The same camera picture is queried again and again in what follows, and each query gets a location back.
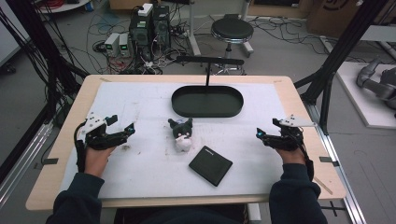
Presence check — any black round stool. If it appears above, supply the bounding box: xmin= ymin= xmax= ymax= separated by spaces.
xmin=210 ymin=16 xmax=255 ymax=59

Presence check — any grey power supply unit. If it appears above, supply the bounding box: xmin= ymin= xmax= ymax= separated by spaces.
xmin=118 ymin=33 xmax=132 ymax=58
xmin=104 ymin=32 xmax=121 ymax=58

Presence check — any white table leg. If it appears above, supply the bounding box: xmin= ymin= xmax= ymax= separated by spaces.
xmin=247 ymin=203 xmax=262 ymax=224

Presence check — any tangle of floor cables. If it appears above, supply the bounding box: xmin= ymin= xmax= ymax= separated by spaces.
xmin=83 ymin=6 xmax=194 ymax=76

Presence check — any person's left hand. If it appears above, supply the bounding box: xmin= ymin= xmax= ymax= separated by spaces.
xmin=83 ymin=145 xmax=118 ymax=179

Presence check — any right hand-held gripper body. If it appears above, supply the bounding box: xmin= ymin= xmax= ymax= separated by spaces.
xmin=263 ymin=114 xmax=318 ymax=152

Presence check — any white floor board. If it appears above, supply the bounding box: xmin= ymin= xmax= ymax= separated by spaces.
xmin=335 ymin=61 xmax=396 ymax=131

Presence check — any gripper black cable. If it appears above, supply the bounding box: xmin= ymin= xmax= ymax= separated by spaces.
xmin=73 ymin=121 xmax=88 ymax=174
xmin=297 ymin=133 xmax=316 ymax=182

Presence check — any black frame post with cables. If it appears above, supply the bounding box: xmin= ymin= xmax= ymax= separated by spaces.
xmin=0 ymin=0 xmax=90 ymax=125

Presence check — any black computer tower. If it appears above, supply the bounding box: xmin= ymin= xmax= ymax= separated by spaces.
xmin=128 ymin=12 xmax=154 ymax=61
xmin=151 ymin=5 xmax=172 ymax=51

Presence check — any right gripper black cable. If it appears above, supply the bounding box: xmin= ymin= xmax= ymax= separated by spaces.
xmin=297 ymin=133 xmax=316 ymax=182

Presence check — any aluminium rail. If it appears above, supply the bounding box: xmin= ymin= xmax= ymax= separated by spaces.
xmin=305 ymin=102 xmax=369 ymax=224
xmin=0 ymin=120 xmax=54 ymax=207

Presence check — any black oval tray stand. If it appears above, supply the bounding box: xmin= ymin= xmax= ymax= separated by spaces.
xmin=170 ymin=55 xmax=246 ymax=119

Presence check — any black square case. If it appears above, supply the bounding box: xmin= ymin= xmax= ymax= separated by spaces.
xmin=188 ymin=145 xmax=234 ymax=188

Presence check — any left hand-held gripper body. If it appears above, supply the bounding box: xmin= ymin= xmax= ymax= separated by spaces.
xmin=75 ymin=112 xmax=126 ymax=152

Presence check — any person's right hand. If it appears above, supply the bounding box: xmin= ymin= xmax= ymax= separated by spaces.
xmin=275 ymin=147 xmax=308 ymax=166

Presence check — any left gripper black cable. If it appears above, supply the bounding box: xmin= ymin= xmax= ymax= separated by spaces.
xmin=73 ymin=121 xmax=88 ymax=174

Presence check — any cardboard box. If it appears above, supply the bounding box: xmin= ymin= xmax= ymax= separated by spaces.
xmin=305 ymin=0 xmax=396 ymax=39

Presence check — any white box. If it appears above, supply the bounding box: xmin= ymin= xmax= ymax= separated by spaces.
xmin=137 ymin=2 xmax=154 ymax=18

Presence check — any black and white plush toy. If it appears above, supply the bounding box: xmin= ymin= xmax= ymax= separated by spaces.
xmin=167 ymin=117 xmax=194 ymax=154

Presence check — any white table mat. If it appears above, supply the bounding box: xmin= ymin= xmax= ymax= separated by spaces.
xmin=60 ymin=80 xmax=303 ymax=201

